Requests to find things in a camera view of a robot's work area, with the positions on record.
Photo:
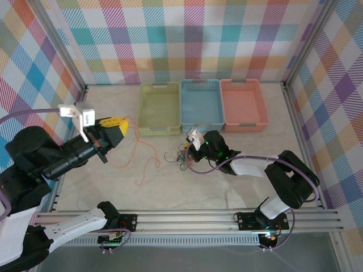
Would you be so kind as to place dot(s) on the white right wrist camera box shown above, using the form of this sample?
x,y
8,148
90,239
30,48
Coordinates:
x,y
195,137

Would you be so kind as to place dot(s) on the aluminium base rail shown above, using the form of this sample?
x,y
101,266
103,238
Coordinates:
x,y
184,219

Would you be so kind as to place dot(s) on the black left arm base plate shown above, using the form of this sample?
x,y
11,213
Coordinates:
x,y
129,222

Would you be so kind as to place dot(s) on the pink plastic basket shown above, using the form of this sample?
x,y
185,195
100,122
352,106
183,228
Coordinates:
x,y
242,102

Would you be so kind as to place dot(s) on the green plastic basket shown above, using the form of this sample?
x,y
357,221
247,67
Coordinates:
x,y
158,107

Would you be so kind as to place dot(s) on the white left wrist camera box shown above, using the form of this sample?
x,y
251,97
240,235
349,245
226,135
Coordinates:
x,y
85,113

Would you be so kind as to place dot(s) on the blue plastic basket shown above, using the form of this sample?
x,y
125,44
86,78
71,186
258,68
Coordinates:
x,y
201,105

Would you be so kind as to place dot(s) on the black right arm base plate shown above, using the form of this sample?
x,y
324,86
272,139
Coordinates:
x,y
246,221

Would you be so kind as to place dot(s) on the small controller circuit board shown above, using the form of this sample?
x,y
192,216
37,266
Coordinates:
x,y
269,237
109,239

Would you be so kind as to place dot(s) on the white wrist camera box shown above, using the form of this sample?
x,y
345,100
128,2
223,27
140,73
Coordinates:
x,y
85,113
195,137

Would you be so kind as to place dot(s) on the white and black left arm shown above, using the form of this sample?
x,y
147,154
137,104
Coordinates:
x,y
73,224

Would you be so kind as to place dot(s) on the aluminium frame post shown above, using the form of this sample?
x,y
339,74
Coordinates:
x,y
309,42
63,48

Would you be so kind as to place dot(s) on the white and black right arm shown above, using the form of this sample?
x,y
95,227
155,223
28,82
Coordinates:
x,y
249,167

